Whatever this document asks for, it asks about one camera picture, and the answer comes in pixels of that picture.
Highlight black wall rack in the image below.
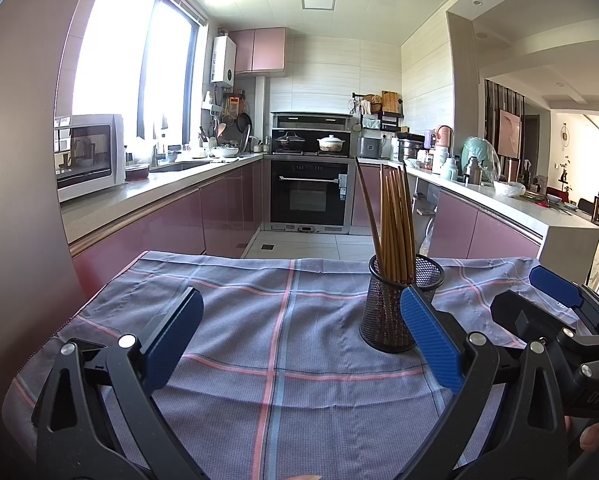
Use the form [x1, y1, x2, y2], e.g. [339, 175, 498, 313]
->
[352, 91, 405, 131]

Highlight white microwave oven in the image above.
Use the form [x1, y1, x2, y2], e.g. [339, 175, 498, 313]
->
[54, 113, 126, 204]

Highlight bundle of wooden chopsticks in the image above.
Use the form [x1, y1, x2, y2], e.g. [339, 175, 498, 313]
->
[354, 156, 420, 341]

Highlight pink base cabinets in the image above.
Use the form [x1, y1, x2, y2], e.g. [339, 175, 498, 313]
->
[352, 162, 543, 261]
[67, 160, 273, 281]

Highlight white gas water heater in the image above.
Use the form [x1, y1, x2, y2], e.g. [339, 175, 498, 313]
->
[210, 35, 237, 86]

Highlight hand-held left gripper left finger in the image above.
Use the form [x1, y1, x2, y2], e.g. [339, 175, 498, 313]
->
[36, 286, 205, 480]

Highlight integrated stove with oven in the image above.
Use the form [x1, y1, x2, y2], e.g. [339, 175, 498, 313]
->
[270, 111, 355, 233]

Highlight pink wall cabinet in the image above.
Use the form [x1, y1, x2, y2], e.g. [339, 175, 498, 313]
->
[228, 27, 287, 75]

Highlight white bowl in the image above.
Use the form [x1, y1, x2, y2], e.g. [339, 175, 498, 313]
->
[493, 180, 527, 198]

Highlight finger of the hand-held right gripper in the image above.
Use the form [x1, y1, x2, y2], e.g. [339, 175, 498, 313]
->
[528, 266, 599, 333]
[490, 289, 599, 377]

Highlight person's right hand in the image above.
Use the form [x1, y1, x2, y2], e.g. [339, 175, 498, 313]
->
[563, 416, 599, 456]

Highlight pink wall artwork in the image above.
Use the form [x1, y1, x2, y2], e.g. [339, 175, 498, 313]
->
[497, 108, 523, 158]

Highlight black mesh pen holder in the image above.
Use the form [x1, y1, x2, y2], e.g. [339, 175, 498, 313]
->
[359, 254, 445, 353]

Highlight blue checked tablecloth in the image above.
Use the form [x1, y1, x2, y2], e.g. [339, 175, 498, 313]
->
[2, 250, 587, 480]

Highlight green fan in plastic cover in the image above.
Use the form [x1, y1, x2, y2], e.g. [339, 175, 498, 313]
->
[462, 136, 500, 183]

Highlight silver rice cooker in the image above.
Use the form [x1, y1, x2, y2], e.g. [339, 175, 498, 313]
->
[357, 135, 383, 158]

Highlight kitchen window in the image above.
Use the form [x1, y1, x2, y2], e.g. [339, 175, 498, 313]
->
[72, 0, 210, 146]

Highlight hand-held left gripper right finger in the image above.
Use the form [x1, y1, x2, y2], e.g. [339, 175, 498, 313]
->
[399, 285, 570, 480]

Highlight dark steel cooker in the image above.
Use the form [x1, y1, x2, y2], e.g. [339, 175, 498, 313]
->
[397, 138, 425, 162]

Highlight black pot with glass lid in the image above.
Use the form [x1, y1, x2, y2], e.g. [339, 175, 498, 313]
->
[274, 131, 306, 153]

